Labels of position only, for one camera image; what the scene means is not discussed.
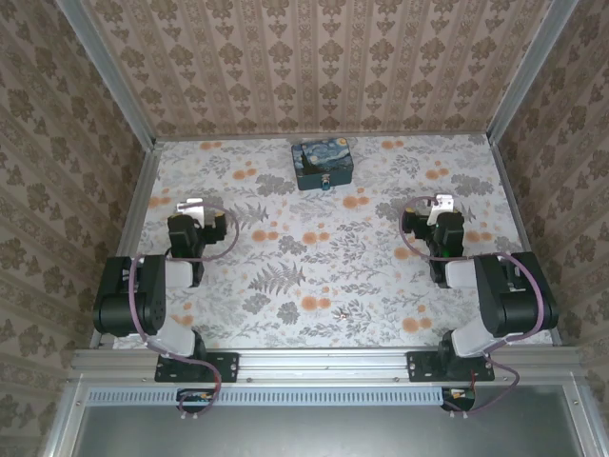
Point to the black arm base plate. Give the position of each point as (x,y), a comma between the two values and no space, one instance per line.
(223,366)
(421,366)

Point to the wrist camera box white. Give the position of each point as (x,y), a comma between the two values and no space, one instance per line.
(440,204)
(190,207)

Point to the grey metal panel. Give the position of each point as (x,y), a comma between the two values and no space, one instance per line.
(323,431)

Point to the aluminium corner post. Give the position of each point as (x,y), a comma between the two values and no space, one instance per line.
(107,66)
(525,66)

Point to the aluminium front frame rail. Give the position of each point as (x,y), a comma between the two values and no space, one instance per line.
(323,364)

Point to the starry night patterned pouch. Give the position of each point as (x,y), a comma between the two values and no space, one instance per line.
(323,159)

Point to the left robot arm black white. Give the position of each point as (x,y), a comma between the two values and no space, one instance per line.
(128,304)

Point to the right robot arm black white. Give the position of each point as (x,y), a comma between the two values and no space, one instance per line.
(514,309)

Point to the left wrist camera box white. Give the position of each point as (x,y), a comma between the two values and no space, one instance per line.
(190,207)

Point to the floral patterned table cover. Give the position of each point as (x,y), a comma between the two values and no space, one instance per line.
(309,266)

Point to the small connector board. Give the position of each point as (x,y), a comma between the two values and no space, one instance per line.
(195,399)
(459,396)

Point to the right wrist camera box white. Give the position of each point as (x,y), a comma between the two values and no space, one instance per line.
(440,204)

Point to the aluminium side frame rail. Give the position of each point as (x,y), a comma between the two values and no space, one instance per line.
(516,214)
(135,228)

